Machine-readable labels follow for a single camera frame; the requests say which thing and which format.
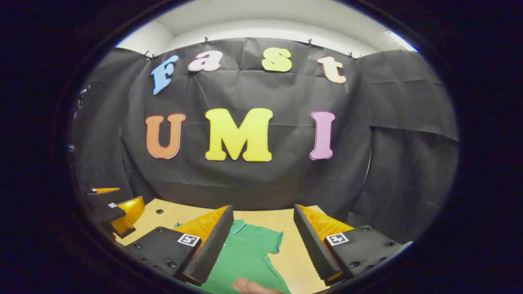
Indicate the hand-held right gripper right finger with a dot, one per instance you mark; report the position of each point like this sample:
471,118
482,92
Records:
312,245

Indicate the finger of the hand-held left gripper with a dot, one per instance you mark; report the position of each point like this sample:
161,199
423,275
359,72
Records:
110,213
104,197

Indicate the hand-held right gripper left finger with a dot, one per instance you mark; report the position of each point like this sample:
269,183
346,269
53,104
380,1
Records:
212,245

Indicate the green T-shirt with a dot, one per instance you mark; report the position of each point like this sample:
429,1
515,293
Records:
249,257

